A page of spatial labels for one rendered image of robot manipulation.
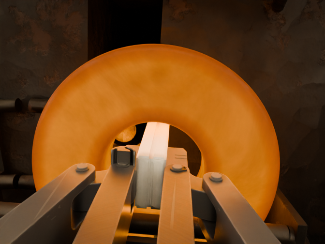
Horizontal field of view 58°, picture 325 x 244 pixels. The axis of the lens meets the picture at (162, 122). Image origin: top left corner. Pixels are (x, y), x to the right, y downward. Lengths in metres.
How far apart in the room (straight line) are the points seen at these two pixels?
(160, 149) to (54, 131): 0.07
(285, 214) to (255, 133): 0.06
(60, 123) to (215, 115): 0.09
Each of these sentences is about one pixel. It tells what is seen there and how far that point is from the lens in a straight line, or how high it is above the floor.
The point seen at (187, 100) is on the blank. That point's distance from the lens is 0.17.
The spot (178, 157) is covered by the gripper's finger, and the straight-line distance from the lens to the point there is 0.17.
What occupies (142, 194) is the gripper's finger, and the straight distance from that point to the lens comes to 0.16.
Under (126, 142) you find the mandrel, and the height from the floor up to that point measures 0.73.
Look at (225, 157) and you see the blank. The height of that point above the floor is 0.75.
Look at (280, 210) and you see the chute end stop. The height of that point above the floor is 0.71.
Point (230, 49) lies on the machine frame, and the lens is 0.25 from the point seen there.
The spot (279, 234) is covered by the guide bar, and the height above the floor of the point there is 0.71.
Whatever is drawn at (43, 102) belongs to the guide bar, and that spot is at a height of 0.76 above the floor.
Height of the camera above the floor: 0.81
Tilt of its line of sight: 13 degrees down
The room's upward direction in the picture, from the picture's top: 4 degrees clockwise
